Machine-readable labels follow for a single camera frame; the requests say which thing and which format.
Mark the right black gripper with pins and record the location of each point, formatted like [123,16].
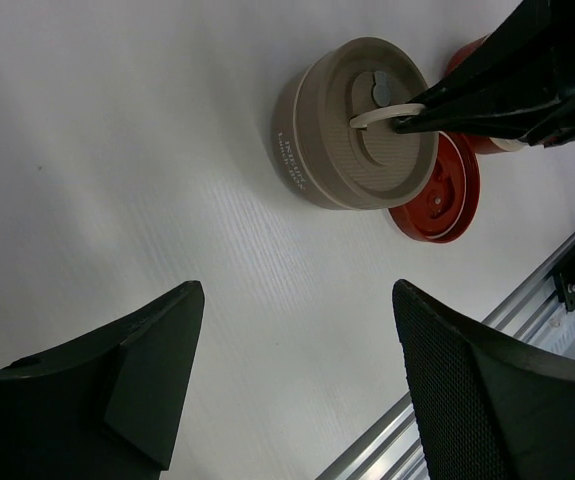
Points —
[519,81]

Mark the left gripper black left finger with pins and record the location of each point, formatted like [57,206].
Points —
[107,404]

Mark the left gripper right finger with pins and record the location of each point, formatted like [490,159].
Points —
[487,406]

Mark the red round lid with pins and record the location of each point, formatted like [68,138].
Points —
[447,205]

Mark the grey round lid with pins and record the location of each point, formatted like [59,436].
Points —
[368,85]

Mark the aluminium rail frame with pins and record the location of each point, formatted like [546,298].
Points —
[391,448]

